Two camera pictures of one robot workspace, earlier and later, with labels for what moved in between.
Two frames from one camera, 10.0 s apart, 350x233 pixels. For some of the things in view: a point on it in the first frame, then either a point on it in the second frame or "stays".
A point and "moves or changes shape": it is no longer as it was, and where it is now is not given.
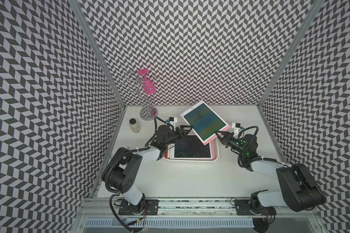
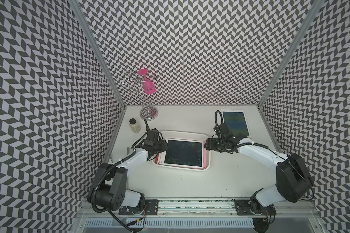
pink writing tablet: [204, 122] -> [236, 120]
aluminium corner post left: [77, 8] stays
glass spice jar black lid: [134, 126] stays
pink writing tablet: [190, 147] moves or changes shape
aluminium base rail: [108, 209] stays
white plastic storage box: [216, 153] moves or changes shape
